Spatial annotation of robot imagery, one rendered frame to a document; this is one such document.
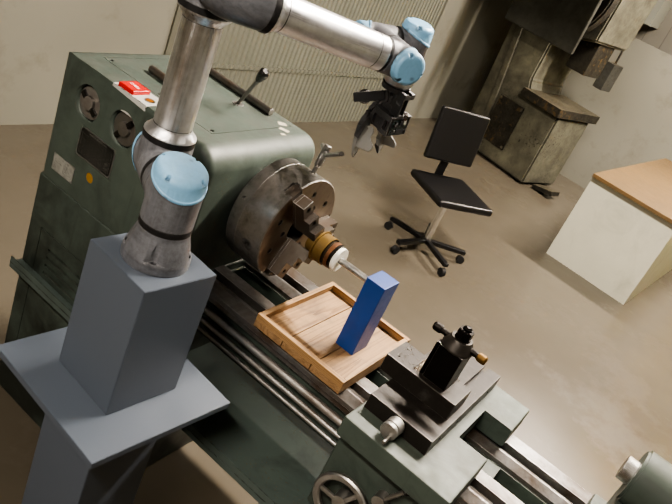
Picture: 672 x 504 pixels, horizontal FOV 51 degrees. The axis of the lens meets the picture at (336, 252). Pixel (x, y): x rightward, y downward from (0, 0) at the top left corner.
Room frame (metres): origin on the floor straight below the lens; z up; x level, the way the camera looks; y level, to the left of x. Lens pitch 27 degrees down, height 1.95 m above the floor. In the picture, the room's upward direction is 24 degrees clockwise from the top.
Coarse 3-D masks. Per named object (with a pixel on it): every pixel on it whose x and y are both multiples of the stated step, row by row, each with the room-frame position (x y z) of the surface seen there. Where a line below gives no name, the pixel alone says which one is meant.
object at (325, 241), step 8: (328, 232) 1.74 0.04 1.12; (320, 240) 1.71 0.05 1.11; (328, 240) 1.71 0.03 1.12; (336, 240) 1.73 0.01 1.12; (312, 248) 1.70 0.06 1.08; (320, 248) 1.69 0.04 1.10; (328, 248) 1.70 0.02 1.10; (336, 248) 1.70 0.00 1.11; (312, 256) 1.70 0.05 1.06; (320, 256) 1.69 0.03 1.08; (328, 256) 1.68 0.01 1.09; (320, 264) 1.71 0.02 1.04; (328, 264) 1.68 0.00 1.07
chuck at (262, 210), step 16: (272, 176) 1.73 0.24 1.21; (288, 176) 1.74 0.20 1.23; (304, 176) 1.76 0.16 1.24; (320, 176) 1.83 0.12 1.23; (256, 192) 1.69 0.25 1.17; (272, 192) 1.69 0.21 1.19; (304, 192) 1.73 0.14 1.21; (320, 192) 1.81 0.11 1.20; (256, 208) 1.66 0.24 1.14; (272, 208) 1.66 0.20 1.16; (288, 208) 1.69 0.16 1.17; (320, 208) 1.84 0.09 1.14; (240, 224) 1.66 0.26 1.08; (256, 224) 1.64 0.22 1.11; (272, 224) 1.64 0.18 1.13; (288, 224) 1.72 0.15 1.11; (240, 240) 1.66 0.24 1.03; (256, 240) 1.64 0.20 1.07; (272, 240) 1.67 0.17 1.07; (304, 240) 1.83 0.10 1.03; (240, 256) 1.71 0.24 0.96; (256, 256) 1.64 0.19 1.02; (272, 256) 1.70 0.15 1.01; (272, 272) 1.73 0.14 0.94
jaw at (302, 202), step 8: (296, 184) 1.73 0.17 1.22; (288, 192) 1.70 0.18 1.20; (296, 192) 1.70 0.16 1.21; (296, 200) 1.70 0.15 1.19; (304, 200) 1.70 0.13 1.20; (296, 208) 1.69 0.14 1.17; (304, 208) 1.68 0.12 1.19; (312, 208) 1.71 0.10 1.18; (296, 216) 1.71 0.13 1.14; (304, 216) 1.69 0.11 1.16; (312, 216) 1.71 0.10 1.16; (296, 224) 1.73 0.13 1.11; (304, 224) 1.70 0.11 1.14; (312, 224) 1.71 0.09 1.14; (320, 224) 1.73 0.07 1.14; (304, 232) 1.72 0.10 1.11; (312, 232) 1.70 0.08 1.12; (320, 232) 1.72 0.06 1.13; (312, 240) 1.71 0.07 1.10
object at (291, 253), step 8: (288, 240) 1.74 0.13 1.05; (288, 248) 1.72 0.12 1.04; (296, 248) 1.72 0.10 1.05; (304, 248) 1.72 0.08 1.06; (280, 256) 1.71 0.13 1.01; (288, 256) 1.71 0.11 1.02; (296, 256) 1.71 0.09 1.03; (304, 256) 1.71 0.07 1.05; (272, 264) 1.70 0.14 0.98; (280, 264) 1.70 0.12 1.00; (288, 264) 1.71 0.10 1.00; (296, 264) 1.72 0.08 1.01; (280, 272) 1.69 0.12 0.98
